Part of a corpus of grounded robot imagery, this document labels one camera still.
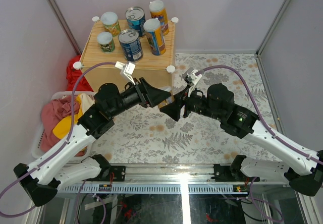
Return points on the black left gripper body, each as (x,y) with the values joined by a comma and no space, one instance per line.
(133,97)

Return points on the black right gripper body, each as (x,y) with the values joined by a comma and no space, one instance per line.
(197,104)

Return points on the short green can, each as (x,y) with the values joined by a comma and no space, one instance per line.
(106,42)

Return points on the tall blue vegetable can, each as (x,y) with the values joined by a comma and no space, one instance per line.
(155,36)

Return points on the short yellow can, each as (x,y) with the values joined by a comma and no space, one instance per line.
(111,23)

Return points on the blue soup can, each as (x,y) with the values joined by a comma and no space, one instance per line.
(135,17)

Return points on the tall yellow lidded can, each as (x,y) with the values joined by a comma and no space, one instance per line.
(158,10)

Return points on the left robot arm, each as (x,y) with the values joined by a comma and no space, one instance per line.
(43,178)

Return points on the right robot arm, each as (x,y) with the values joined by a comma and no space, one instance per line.
(298,167)

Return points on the wooden storage box counter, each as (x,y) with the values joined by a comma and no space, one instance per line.
(158,71)

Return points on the white corner connector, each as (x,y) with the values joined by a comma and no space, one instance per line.
(170,69)

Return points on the red cloth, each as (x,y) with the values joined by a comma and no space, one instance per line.
(56,115)

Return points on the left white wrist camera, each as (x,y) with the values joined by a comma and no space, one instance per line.
(126,70)

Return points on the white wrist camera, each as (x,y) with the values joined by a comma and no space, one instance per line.
(126,70)
(191,77)

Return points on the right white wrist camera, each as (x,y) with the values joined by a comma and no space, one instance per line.
(191,77)

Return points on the aluminium mounting rail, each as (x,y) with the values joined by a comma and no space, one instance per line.
(150,179)

